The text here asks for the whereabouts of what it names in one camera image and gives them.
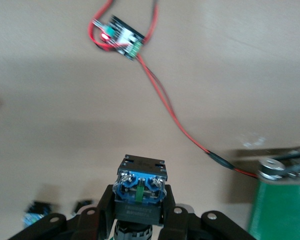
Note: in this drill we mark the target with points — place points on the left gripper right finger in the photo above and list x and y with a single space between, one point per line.
176 222

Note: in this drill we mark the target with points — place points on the small motor controller board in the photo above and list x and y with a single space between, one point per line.
122 37

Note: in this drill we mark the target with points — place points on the green push button switch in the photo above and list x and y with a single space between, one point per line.
140 187

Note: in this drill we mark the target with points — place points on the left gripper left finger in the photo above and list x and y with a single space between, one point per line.
95 222

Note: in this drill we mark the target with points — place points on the yellow push button switch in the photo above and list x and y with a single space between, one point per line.
83 205
36 215

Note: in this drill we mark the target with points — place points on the green conveyor belt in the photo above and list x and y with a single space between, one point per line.
280 212

